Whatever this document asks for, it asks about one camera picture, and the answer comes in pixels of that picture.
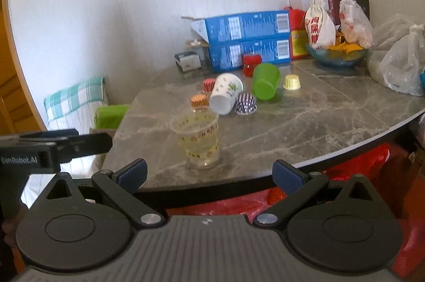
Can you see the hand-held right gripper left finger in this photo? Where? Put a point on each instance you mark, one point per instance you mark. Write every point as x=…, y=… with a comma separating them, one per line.
x=132, y=175

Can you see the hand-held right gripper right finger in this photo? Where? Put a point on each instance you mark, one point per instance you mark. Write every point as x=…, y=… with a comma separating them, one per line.
x=288, y=178

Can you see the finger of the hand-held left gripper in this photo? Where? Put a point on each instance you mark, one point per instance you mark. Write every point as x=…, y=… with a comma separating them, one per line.
x=53, y=134
x=87, y=144

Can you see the clear printed plastic cup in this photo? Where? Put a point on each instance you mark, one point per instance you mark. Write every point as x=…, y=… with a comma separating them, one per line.
x=198, y=140

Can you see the green plastic cup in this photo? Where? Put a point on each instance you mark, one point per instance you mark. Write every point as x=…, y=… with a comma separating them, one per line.
x=265, y=82

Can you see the white floral paper cup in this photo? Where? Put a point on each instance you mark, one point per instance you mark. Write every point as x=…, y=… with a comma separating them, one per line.
x=224, y=92

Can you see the red plastic cup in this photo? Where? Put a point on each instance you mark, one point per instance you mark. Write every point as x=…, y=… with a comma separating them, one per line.
x=250, y=64

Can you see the green cloth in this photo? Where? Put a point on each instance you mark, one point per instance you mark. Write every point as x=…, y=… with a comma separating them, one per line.
x=109, y=117

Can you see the checked cushion chair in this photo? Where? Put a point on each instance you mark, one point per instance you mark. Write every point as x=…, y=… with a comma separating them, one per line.
x=71, y=101

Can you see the purple dotted cupcake liner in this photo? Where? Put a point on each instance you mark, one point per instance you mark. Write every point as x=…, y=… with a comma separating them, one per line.
x=245, y=102

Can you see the yellow cupcake liner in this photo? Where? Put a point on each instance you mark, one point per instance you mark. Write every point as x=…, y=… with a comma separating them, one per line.
x=292, y=82

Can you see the orange cupcake liner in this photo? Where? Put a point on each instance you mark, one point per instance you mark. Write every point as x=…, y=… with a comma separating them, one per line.
x=198, y=101

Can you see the red striped cupcake liner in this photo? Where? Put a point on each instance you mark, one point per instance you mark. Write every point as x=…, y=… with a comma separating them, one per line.
x=208, y=85

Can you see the small black box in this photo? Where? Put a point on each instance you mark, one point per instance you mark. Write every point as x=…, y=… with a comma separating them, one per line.
x=187, y=62

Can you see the glass bowl with snacks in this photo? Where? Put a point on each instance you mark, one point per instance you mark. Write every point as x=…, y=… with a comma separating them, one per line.
x=338, y=59

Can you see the blue carton box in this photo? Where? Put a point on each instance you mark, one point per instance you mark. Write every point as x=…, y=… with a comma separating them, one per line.
x=242, y=23
x=245, y=51

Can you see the red and yellow box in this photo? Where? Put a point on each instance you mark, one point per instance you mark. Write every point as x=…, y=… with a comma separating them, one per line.
x=296, y=36

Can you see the small white cap item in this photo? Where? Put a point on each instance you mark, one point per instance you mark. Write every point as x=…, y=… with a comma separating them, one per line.
x=196, y=43

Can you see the white cloth pouch red print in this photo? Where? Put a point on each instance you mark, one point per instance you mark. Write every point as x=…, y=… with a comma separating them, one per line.
x=319, y=26

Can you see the white translucent plastic bag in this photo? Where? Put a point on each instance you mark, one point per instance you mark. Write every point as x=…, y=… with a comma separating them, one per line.
x=400, y=59

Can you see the white red plastic bag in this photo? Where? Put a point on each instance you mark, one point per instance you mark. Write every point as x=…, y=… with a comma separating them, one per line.
x=355, y=23

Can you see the dark paper shopping bag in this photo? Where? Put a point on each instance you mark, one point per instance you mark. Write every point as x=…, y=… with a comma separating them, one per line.
x=363, y=5

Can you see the wooden door frame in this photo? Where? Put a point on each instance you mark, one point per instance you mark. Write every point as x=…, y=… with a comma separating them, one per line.
x=10, y=69

